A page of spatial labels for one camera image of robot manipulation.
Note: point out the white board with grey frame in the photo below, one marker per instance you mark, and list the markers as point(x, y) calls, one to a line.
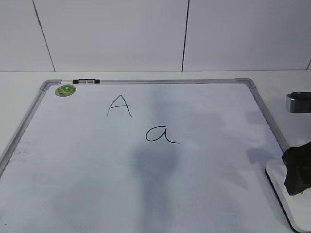
point(143, 156)

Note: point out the white eraser with black felt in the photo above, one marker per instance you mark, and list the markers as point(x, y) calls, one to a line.
point(297, 208)

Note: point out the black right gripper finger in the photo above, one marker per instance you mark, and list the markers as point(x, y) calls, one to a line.
point(298, 164)

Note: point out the round green magnet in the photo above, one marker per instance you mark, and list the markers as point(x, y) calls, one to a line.
point(65, 90)

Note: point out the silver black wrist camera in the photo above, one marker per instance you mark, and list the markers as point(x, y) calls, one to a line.
point(298, 102)

